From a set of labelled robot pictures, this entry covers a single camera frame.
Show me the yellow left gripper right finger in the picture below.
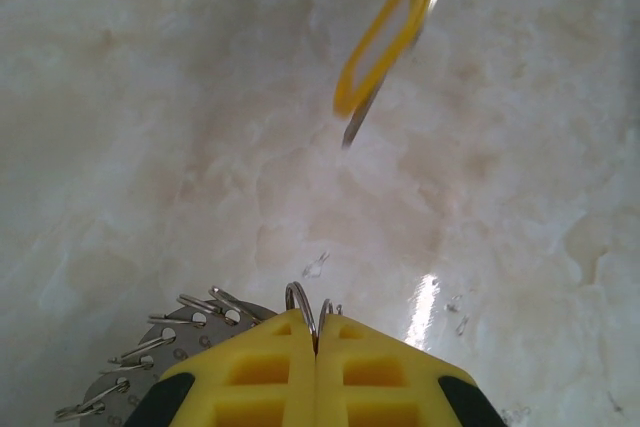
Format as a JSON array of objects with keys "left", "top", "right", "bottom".
[{"left": 318, "top": 313, "right": 506, "bottom": 427}]

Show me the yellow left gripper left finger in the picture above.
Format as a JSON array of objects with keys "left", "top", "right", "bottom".
[{"left": 127, "top": 309, "right": 319, "bottom": 427}]

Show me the yellow key tag with key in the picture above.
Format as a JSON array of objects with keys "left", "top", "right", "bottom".
[{"left": 333, "top": 0, "right": 471, "bottom": 151}]

